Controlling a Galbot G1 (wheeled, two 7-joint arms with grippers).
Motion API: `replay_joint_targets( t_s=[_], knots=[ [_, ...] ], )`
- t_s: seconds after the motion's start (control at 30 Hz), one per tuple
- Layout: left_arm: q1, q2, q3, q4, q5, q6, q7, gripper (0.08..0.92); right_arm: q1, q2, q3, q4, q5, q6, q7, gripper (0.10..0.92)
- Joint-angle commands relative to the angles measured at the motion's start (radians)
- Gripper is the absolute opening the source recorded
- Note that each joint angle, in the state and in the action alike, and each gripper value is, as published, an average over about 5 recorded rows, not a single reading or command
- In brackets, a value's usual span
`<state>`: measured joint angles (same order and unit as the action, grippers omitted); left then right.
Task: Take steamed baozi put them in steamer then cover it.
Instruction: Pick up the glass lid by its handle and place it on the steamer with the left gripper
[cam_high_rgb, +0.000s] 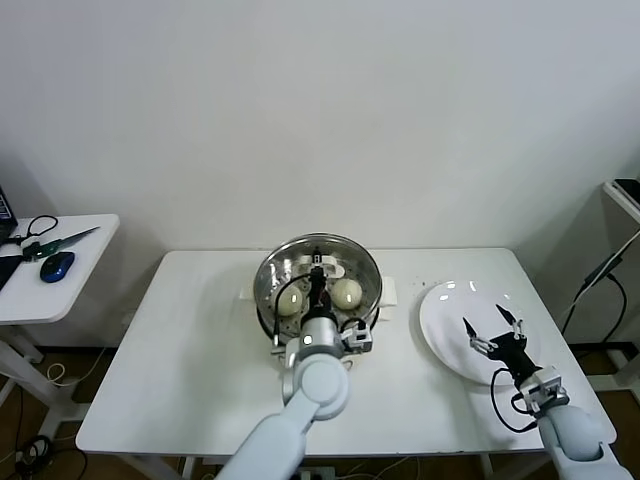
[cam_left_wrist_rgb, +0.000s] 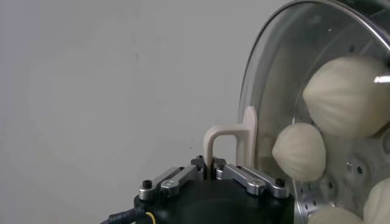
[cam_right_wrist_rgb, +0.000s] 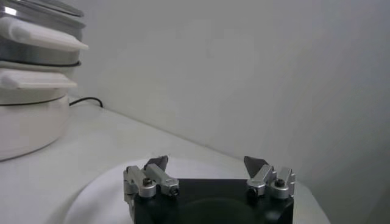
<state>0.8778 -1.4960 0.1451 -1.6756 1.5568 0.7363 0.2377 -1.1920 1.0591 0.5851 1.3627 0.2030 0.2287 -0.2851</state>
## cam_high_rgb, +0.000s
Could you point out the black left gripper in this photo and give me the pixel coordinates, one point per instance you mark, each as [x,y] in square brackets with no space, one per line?
[318,297]

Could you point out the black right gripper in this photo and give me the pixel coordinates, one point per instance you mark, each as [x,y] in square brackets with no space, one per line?
[515,355]

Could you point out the round glass lid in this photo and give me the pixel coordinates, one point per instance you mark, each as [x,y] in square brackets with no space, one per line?
[280,265]

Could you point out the white steamed baozi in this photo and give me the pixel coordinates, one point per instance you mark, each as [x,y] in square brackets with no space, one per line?
[288,301]
[347,294]

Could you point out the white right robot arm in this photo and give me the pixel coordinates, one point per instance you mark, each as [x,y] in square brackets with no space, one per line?
[580,435]

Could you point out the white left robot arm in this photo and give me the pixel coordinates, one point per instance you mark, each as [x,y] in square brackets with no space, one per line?
[315,390]

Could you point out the stainless steel steamer basket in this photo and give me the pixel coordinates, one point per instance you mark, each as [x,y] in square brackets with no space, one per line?
[390,292]

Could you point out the white round plate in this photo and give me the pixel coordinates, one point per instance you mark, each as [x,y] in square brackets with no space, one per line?
[440,325]

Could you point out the white shelf cart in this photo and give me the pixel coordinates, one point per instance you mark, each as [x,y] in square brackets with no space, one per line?
[622,205]

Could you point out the black device on cart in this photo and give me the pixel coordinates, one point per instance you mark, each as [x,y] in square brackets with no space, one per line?
[629,187]

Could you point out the white power strip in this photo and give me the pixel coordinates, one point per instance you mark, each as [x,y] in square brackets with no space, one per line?
[312,473]

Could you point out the white side table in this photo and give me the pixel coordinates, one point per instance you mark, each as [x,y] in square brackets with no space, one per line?
[75,280]

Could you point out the blue computer mouse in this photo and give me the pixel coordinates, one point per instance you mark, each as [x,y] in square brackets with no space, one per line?
[57,266]

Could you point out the black laptop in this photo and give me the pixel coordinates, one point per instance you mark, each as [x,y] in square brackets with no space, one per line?
[6,260]

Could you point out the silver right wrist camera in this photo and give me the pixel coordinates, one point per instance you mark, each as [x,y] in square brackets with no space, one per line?
[547,390]

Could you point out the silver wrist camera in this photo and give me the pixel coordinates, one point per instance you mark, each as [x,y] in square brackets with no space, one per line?
[357,337]
[547,390]

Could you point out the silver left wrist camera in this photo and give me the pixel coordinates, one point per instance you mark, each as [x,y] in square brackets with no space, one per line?
[357,337]

